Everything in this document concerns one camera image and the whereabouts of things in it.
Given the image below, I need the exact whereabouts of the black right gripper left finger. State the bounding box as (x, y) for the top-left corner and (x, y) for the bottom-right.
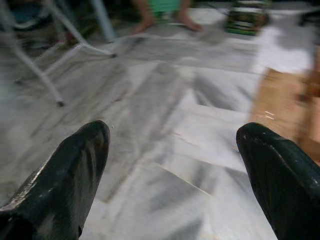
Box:
(0, 119), (111, 240)

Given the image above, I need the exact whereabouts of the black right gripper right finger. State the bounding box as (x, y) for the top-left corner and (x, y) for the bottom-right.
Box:
(236, 122), (320, 240)

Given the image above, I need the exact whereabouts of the brown cardboard box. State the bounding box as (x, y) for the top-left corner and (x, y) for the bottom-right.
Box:
(247, 67), (320, 161)

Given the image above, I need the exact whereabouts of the white plastic folding table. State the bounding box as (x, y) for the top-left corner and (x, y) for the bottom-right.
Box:
(0, 0), (118, 107)

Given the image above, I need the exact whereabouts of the green and black box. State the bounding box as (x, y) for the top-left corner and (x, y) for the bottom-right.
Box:
(224, 0), (271, 33)

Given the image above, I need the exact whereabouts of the barefoot person in green shorts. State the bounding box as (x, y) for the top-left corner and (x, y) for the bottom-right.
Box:
(132, 0), (204, 35)

